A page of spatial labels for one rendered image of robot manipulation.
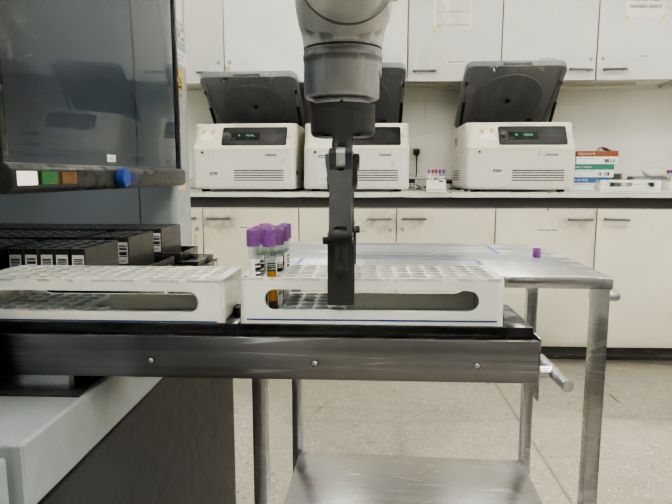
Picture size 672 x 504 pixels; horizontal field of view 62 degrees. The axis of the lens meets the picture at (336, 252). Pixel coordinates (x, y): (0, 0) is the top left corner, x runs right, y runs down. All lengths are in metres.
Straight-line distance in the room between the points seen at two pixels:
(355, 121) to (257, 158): 2.39
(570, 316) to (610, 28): 1.57
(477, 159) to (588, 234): 0.69
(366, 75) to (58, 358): 0.47
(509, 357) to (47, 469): 0.49
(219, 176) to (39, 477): 2.52
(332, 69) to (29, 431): 0.48
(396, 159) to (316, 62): 2.35
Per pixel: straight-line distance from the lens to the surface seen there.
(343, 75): 0.63
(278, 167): 2.99
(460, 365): 0.64
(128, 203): 1.31
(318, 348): 0.63
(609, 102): 3.91
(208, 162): 3.08
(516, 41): 3.43
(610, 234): 3.23
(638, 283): 3.33
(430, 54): 3.33
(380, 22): 0.65
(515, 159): 3.07
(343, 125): 0.63
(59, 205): 1.37
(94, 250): 0.89
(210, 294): 0.66
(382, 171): 2.97
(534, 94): 3.45
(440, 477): 1.45
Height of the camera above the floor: 0.98
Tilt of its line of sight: 8 degrees down
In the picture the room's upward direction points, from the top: straight up
